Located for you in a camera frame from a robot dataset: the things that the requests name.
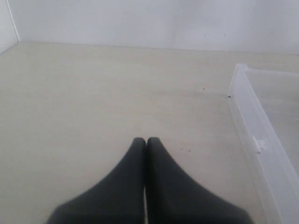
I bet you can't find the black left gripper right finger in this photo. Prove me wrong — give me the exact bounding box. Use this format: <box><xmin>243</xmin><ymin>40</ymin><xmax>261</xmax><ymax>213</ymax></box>
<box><xmin>146</xmin><ymin>137</ymin><xmax>253</xmax><ymax>224</ymax></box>

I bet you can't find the clear plastic box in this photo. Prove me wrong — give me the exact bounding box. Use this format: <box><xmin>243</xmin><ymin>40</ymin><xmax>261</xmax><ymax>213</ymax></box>
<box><xmin>228</xmin><ymin>64</ymin><xmax>299</xmax><ymax>224</ymax></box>

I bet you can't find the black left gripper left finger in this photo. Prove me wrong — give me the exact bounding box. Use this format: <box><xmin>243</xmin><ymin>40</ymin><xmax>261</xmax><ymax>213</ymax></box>
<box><xmin>47</xmin><ymin>138</ymin><xmax>146</xmax><ymax>224</ymax></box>

